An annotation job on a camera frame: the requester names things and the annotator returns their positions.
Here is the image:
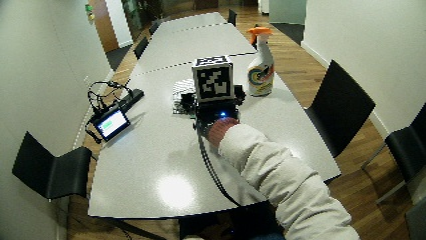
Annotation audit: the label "checkered white object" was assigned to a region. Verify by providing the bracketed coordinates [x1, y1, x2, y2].
[171, 78, 197, 116]

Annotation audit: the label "white cube of black markers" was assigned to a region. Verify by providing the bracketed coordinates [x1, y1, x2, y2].
[191, 55, 236, 103]

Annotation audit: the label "black bar-shaped device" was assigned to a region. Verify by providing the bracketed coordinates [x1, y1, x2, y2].
[116, 88, 147, 112]

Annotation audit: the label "small screen device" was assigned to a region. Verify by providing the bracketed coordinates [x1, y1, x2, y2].
[92, 107, 134, 142]

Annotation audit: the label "white spray bottle, orange trigger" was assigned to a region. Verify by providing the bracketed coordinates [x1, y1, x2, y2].
[245, 26, 276, 98]

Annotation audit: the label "black chair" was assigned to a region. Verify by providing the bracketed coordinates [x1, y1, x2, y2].
[227, 8, 239, 27]
[305, 59, 379, 158]
[11, 131, 94, 201]
[361, 102, 426, 205]
[132, 36, 151, 61]
[148, 17, 164, 36]

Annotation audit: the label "dark floor mat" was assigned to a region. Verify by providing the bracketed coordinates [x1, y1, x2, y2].
[269, 22, 307, 46]
[104, 44, 135, 71]

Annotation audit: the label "brown wooden door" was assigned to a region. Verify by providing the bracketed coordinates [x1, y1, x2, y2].
[88, 0, 122, 53]

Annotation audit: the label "black glove cable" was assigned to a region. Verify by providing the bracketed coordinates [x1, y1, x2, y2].
[193, 122, 244, 208]

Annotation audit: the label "black tangled cables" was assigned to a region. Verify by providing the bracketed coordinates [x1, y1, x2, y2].
[86, 80, 135, 116]

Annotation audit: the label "green wall sign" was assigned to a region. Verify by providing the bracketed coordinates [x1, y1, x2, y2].
[84, 3, 96, 22]

